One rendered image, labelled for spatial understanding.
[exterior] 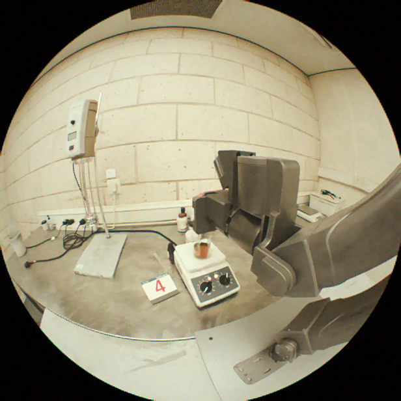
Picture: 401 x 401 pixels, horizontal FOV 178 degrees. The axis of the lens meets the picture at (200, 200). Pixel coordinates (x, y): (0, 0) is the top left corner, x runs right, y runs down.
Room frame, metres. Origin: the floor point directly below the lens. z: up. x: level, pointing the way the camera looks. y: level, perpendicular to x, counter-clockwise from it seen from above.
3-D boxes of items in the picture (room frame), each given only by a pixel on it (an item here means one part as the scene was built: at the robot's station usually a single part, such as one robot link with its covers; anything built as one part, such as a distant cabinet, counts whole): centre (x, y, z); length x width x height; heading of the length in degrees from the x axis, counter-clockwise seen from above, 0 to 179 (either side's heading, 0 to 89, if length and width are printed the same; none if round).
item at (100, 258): (0.37, 0.42, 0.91); 0.30 x 0.20 x 0.01; 14
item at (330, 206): (0.82, -1.15, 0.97); 0.37 x 0.31 x 0.14; 106
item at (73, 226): (0.52, 0.79, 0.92); 0.40 x 0.06 x 0.04; 104
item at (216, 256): (0.34, 0.00, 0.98); 0.12 x 0.12 x 0.01; 25
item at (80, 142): (0.36, 0.42, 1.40); 0.15 x 0.11 x 0.24; 14
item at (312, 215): (0.74, -0.80, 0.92); 0.26 x 0.19 x 0.05; 15
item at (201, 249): (0.32, 0.00, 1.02); 0.06 x 0.05 x 0.08; 149
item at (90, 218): (0.38, 0.43, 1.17); 0.07 x 0.07 x 0.25
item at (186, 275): (0.31, -0.01, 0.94); 0.22 x 0.13 x 0.08; 25
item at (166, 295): (0.24, 0.11, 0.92); 0.09 x 0.06 x 0.04; 129
